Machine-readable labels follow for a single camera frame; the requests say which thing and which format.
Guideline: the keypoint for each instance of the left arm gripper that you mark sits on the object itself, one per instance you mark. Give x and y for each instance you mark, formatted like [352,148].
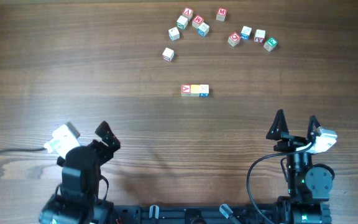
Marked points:
[105,154]

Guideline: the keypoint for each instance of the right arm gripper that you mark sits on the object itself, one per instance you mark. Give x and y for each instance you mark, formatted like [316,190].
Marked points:
[290,141]

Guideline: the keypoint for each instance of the red a block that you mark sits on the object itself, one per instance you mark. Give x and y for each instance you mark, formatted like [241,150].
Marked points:
[188,13]
[186,90]

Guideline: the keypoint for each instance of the blue X block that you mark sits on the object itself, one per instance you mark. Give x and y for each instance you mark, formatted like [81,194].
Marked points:
[204,90]

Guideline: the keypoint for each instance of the yellow W block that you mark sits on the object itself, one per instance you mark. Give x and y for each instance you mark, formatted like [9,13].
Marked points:
[195,90]

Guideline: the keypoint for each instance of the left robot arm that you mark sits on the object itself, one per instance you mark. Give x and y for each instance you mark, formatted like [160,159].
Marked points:
[76,200]

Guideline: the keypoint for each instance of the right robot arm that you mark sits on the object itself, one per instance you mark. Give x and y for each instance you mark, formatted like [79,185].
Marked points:
[308,184]

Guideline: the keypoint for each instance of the green F block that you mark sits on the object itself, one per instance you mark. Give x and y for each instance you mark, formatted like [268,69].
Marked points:
[270,44]

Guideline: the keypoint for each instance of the red Y block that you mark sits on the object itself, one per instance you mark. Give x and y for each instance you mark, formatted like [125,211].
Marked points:
[259,36]

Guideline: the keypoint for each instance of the white Z block red side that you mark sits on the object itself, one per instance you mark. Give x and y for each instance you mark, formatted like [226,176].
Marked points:
[168,54]

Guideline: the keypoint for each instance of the blue P block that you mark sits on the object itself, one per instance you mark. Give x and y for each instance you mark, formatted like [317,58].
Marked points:
[245,32]

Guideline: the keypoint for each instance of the red Q block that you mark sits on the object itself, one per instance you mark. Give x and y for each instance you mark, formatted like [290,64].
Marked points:
[234,39]

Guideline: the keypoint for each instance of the white number 2 block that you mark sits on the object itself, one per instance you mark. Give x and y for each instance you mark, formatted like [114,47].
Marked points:
[174,33]

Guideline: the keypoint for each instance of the red M block upright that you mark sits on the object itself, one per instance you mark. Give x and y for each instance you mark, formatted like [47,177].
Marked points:
[221,14]

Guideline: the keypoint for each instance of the blue-sided picture block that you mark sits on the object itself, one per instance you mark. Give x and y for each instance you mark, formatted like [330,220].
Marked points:
[203,29]

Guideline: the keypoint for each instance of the green-sided white block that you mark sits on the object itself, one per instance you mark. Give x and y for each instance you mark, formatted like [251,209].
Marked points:
[182,22]

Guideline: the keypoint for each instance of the red M block tilted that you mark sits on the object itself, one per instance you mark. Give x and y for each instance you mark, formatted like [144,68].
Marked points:
[197,21]

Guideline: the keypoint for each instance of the red A block top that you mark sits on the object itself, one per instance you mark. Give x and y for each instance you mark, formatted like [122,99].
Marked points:
[188,13]

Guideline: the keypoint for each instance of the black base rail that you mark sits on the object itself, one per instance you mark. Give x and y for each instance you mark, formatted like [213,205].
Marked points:
[131,214]

